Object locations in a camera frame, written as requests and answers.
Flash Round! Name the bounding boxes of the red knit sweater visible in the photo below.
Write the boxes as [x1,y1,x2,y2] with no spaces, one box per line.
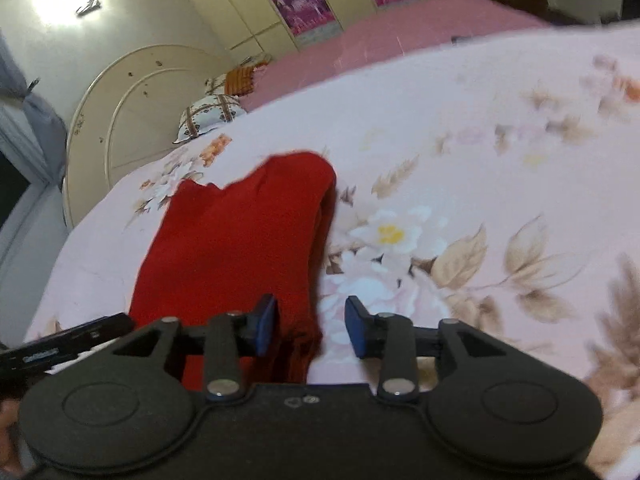
[129,152,336,384]

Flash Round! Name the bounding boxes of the left hand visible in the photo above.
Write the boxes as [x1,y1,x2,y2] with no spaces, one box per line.
[0,399,24,477]

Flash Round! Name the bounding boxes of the white floral quilt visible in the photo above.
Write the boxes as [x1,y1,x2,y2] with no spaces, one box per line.
[27,23,639,479]

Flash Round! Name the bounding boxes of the patterned white pillow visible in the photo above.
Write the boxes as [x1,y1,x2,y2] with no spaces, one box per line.
[174,94,246,144]

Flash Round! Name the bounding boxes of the grey curtain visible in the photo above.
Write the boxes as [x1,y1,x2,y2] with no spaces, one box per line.
[0,29,68,187]

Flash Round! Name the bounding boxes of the orange striped pillow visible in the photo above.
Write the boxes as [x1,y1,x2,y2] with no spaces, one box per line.
[224,66,255,96]

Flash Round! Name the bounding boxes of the cream round headboard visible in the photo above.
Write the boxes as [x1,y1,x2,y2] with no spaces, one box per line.
[63,44,232,228]

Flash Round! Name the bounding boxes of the pink bed sheet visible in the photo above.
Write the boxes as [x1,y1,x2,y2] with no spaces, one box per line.
[241,0,548,112]

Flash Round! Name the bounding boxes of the lower left purple poster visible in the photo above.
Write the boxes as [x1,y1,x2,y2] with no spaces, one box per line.
[272,0,335,37]

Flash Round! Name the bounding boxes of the wall lamp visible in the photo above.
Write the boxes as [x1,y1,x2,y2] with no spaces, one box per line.
[75,0,103,18]

